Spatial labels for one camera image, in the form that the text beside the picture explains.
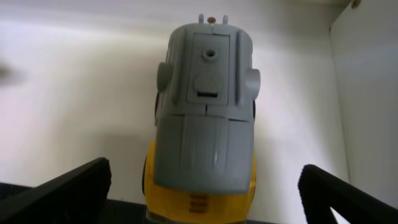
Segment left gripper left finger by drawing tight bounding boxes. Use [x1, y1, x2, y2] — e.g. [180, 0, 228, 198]
[0, 157, 113, 224]

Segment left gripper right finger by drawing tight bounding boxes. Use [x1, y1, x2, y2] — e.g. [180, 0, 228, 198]
[297, 164, 398, 224]

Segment grey and yellow toy truck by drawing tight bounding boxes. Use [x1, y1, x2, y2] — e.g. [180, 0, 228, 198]
[142, 14, 261, 224]

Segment white shelf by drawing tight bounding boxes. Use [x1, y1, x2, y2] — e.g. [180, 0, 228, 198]
[0, 0, 398, 224]

